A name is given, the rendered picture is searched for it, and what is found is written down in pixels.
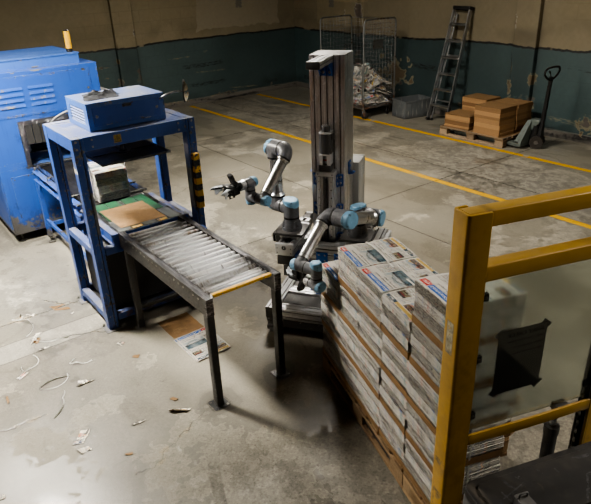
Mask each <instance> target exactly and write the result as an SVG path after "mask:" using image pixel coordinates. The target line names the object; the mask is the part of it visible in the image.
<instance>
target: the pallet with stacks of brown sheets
mask: <svg viewBox="0 0 591 504"><path fill-rule="evenodd" d="M532 106H533V101H527V100H521V99H514V98H508V97H507V98H503V99H501V96H494V95H488V94H481V93H474V94H470V95H466V96H463V98H462V109H457V110H453V111H450V112H445V124H443V125H440V133H439V134H442V135H446V136H450V137H455V138H459V139H463V140H468V141H472V142H477V143H481V144H485V145H490V146H494V147H499V148H505V147H506V142H507V140H510V139H514V140H515V139H516V137H517V136H518V134H519V133H520V131H521V130H522V128H523V126H524V125H525V123H526V122H527V120H530V119H531V110H532ZM450 129H452V130H453V131H454V130H457V131H462V132H466V137H465V136H460V135H456V134H451V133H450ZM477 135H480V136H485V137H489V138H494V140H495V142H494V143H492V142H487V141H483V140H478V139H477Z"/></svg>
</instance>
